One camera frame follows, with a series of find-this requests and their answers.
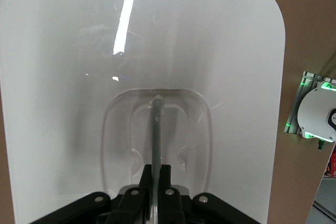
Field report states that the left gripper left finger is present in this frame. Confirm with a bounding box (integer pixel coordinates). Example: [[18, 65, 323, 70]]
[[31, 165, 155, 224]]

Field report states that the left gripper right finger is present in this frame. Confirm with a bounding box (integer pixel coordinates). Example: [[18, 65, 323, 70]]
[[157, 165, 259, 224]]

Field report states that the white plastic tray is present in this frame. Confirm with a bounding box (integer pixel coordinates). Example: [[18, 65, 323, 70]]
[[0, 0, 286, 224]]

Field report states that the red printed box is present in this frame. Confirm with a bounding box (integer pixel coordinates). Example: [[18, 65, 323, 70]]
[[323, 146, 336, 179]]

